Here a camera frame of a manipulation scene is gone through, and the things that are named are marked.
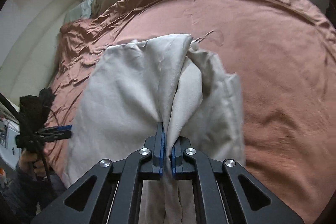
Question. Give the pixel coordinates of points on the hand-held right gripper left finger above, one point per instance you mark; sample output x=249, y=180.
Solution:
x=160, y=140

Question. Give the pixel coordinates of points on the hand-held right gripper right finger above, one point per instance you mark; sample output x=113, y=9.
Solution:
x=174, y=161

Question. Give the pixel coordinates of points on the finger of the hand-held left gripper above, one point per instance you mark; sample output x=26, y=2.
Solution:
x=61, y=135
x=64, y=127

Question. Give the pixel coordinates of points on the beige large garment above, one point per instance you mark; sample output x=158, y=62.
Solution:
x=126, y=98

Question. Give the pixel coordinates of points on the person's left forearm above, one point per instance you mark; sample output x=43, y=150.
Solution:
x=29, y=187

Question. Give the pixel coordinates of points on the person's left hand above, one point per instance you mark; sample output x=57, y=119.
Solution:
x=39, y=169

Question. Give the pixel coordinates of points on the brown satin duvet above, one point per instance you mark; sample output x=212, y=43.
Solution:
x=262, y=56

